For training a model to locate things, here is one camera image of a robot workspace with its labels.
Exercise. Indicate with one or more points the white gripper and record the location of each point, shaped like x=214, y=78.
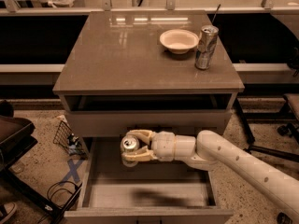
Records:
x=163, y=145

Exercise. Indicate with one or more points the green 7up soda can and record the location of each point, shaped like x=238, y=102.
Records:
x=129, y=144

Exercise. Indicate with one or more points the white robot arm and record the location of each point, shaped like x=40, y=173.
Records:
x=203, y=152

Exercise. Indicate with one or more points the open grey middle drawer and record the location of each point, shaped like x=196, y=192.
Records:
x=149, y=193

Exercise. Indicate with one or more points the closed grey top drawer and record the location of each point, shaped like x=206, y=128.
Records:
x=112, y=124

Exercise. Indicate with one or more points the grey drawer cabinet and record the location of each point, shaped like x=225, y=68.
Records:
x=119, y=65

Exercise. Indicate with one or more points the silver blue energy drink can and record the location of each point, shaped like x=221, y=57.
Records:
x=206, y=46

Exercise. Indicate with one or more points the blue tape cross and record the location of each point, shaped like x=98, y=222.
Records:
x=73, y=171

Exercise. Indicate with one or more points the white paper bowl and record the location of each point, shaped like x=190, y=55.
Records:
x=179, y=41

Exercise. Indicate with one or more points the dark chair at left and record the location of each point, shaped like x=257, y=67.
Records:
x=15, y=141

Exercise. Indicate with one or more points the black office chair base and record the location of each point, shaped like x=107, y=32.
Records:
x=249, y=205

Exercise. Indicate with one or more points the shoe at bottom left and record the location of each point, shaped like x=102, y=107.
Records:
x=7, y=210

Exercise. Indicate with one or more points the black wire basket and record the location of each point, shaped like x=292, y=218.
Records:
x=70, y=143

